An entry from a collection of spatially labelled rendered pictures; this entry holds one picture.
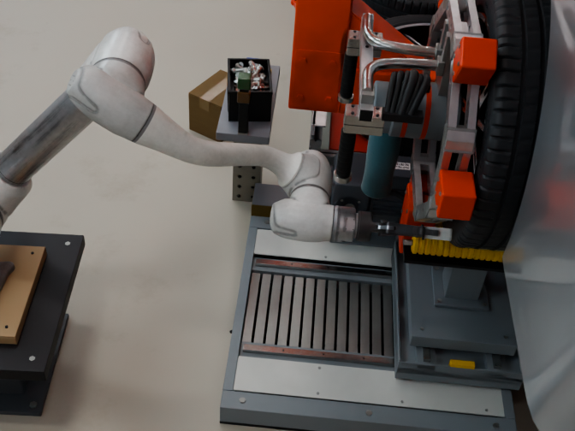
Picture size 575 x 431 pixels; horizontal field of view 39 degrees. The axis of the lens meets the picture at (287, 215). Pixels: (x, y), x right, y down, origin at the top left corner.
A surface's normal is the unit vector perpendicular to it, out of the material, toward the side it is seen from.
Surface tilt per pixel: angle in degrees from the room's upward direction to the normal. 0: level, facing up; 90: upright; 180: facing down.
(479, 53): 35
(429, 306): 0
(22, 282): 0
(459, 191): 0
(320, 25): 90
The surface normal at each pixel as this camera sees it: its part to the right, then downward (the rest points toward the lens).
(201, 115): -0.53, 0.55
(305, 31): -0.07, 0.67
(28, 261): 0.06, -0.74
